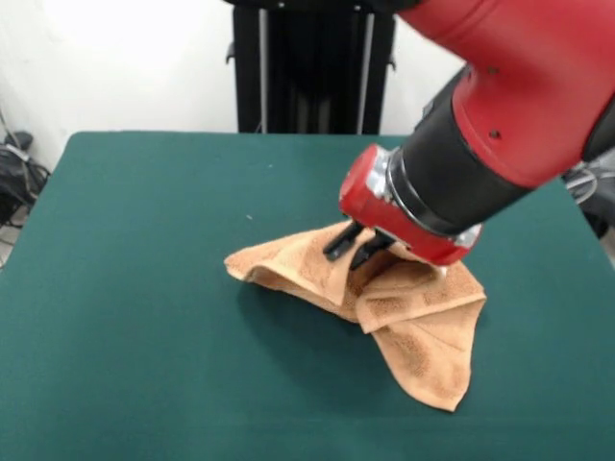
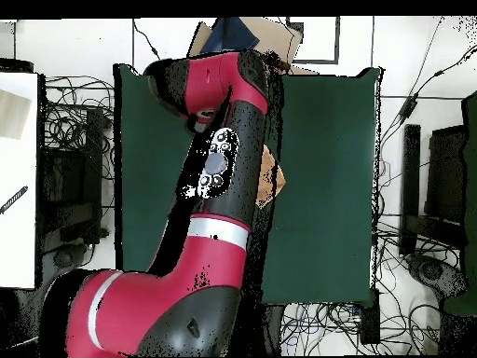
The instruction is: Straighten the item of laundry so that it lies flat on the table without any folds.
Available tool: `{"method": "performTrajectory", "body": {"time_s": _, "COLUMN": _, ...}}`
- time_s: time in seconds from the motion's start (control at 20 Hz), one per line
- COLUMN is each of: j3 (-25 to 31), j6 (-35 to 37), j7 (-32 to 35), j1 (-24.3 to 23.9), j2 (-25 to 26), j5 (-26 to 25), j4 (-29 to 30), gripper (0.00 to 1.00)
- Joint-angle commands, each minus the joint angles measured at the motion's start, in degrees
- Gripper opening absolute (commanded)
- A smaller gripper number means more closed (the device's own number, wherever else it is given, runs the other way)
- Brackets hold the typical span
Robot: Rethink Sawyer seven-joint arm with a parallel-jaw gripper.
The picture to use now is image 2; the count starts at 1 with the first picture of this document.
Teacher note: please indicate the black flat panel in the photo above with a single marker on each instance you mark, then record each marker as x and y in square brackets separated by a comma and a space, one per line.
[445, 175]

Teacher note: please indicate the white desk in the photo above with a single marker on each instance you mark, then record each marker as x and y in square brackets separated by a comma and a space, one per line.
[18, 242]

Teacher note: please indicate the tan terry towel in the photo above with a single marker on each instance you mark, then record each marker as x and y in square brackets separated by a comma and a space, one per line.
[270, 175]

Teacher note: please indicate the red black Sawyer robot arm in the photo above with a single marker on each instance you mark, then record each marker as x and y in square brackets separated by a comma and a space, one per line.
[216, 261]

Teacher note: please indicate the black upright bar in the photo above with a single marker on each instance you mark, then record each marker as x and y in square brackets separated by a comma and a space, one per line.
[410, 186]

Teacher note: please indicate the blue denim jeans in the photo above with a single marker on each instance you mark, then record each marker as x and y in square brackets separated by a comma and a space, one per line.
[231, 35]

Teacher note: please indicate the dark green table cloth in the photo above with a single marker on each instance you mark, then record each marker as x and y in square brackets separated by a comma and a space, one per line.
[316, 149]

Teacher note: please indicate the folded orange-brown cloth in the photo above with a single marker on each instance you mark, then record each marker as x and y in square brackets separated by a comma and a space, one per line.
[283, 66]

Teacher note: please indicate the beige paper sheet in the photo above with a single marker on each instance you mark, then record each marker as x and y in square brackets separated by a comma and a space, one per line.
[13, 112]

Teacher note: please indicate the brown cardboard box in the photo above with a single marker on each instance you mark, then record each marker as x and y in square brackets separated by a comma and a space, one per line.
[274, 37]

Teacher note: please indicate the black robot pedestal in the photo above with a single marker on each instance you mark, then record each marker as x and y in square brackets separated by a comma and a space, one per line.
[274, 328]

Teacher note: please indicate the black power strip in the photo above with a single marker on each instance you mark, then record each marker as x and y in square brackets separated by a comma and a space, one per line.
[369, 320]

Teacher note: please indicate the black equipment rack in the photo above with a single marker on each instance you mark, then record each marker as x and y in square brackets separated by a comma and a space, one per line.
[61, 186]

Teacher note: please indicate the black striped tool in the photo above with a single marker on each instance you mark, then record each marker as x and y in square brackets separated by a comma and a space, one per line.
[15, 198]

